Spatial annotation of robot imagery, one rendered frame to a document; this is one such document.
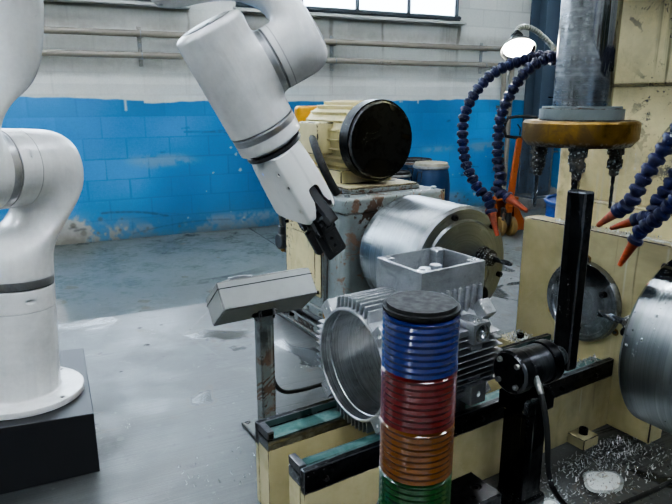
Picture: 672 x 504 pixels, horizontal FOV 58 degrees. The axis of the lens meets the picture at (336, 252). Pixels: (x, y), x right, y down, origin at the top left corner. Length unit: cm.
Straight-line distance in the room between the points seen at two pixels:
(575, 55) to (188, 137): 555
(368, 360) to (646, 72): 70
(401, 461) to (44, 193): 72
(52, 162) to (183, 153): 537
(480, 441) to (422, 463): 48
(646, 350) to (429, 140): 675
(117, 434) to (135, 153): 526
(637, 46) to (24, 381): 117
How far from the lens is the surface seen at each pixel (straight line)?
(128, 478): 104
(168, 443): 111
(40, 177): 101
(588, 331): 118
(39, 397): 108
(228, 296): 97
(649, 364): 86
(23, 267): 101
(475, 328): 83
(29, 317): 103
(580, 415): 115
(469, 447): 96
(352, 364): 93
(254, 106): 72
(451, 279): 85
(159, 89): 631
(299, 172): 74
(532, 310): 126
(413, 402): 47
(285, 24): 74
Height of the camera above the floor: 137
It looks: 14 degrees down
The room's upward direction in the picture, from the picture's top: straight up
